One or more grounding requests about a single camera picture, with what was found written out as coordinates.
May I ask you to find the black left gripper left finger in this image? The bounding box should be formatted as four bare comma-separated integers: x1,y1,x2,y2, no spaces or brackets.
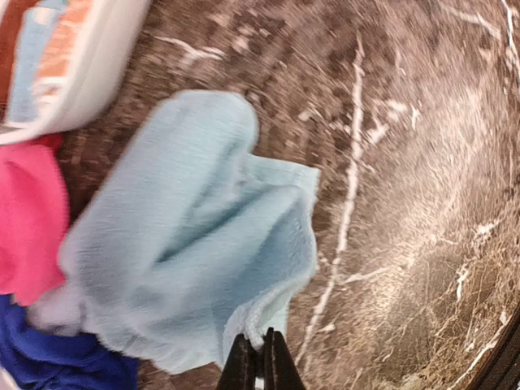
215,334,257,390

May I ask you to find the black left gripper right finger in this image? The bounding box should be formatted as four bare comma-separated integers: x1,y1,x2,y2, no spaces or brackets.
263,327,306,390

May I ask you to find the large light blue towel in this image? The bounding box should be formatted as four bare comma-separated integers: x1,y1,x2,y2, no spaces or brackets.
28,90,319,374

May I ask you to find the dark blue towel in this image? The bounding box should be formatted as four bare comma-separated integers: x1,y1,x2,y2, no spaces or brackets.
1,295,139,389

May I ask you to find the pink towel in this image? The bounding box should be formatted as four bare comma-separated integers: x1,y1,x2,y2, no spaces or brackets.
1,135,70,306

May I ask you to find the white plastic basin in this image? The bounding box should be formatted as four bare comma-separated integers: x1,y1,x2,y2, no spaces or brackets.
1,1,151,145

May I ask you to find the rolled orange patterned towel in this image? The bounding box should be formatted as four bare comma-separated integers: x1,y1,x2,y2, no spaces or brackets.
33,0,93,103

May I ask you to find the rolled light blue towel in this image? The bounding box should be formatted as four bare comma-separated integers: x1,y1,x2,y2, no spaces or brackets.
5,1,67,128

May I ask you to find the rolled maroon towel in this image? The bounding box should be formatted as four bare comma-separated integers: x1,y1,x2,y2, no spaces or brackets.
1,0,37,113

